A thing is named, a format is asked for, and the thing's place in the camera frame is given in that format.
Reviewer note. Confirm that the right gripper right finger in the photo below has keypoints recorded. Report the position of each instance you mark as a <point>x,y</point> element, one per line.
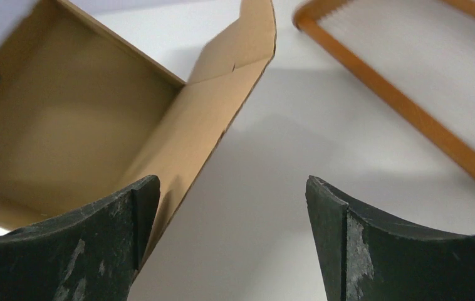
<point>368,254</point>

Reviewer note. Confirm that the brown cardboard box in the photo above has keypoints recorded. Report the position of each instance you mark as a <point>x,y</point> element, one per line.
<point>84,113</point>

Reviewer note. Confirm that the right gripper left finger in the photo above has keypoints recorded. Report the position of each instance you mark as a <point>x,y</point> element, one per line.
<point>90,253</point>

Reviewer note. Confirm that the orange wooden rack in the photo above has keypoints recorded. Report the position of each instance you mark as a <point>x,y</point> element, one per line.
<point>417,56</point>

